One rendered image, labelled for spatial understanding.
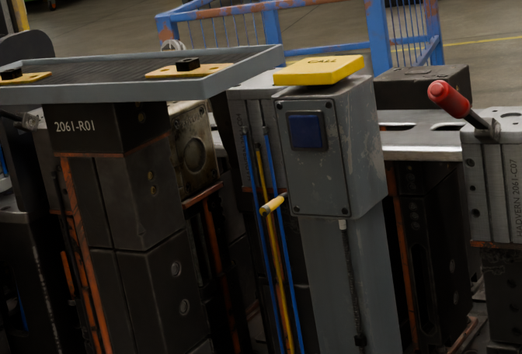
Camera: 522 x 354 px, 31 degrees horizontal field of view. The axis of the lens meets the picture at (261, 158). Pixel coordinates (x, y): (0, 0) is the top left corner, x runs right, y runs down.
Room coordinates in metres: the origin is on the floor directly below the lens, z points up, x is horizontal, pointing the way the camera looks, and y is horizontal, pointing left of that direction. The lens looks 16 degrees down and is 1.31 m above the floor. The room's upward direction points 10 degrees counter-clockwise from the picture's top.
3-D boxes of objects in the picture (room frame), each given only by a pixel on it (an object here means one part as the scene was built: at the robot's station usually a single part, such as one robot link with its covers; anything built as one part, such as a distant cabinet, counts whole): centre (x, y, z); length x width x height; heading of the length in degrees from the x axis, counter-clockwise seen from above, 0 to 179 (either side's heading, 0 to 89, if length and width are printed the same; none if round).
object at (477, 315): (1.12, -0.20, 0.84); 0.17 x 0.06 x 0.29; 145
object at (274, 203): (0.95, -0.03, 1.00); 0.12 x 0.01 x 0.01; 145
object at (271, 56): (0.95, 0.15, 1.16); 0.37 x 0.14 x 0.02; 55
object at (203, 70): (0.87, 0.05, 1.17); 0.08 x 0.04 x 0.01; 53
